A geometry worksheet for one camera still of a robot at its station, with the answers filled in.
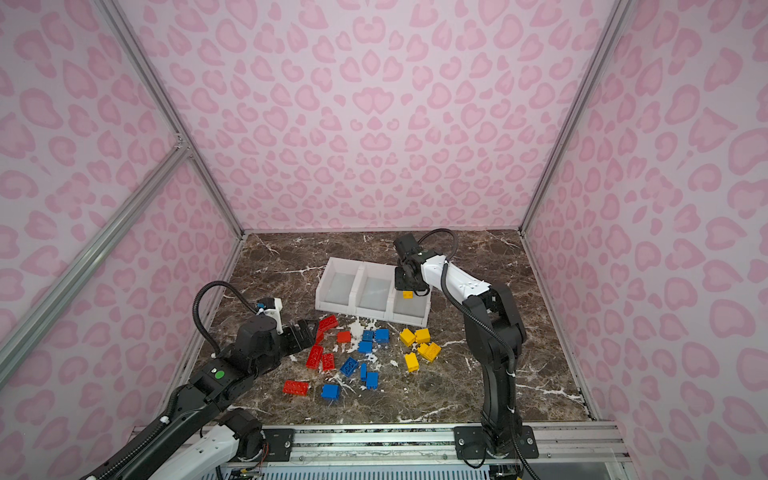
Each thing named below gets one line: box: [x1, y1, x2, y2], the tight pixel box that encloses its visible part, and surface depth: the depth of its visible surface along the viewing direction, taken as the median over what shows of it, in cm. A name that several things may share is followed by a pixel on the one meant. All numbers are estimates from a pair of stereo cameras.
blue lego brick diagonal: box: [340, 357, 359, 377], surface depth 87 cm
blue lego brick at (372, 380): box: [366, 372, 379, 390], surface depth 85 cm
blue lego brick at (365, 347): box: [358, 341, 373, 354], surface depth 92 cm
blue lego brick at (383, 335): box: [376, 328, 391, 343], surface depth 92 cm
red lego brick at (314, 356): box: [305, 344, 325, 369], surface depth 88 cm
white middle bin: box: [351, 262, 396, 321], surface depth 100 cm
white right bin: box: [386, 266, 433, 328], surface depth 96 cm
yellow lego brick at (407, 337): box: [399, 328, 416, 347], surface depth 91 cm
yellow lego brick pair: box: [418, 342, 442, 362], surface depth 90 cm
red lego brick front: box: [282, 380, 309, 397], surface depth 83 cm
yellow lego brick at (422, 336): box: [415, 328, 431, 344], surface depth 92 cm
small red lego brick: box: [337, 331, 351, 343], surface depth 94 cm
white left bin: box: [315, 257, 365, 315], surface depth 102 cm
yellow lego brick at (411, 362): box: [404, 352, 419, 373], surface depth 86 cm
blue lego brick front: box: [320, 384, 341, 400], surface depth 81 cm
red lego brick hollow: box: [322, 353, 335, 371], surface depth 87 cm
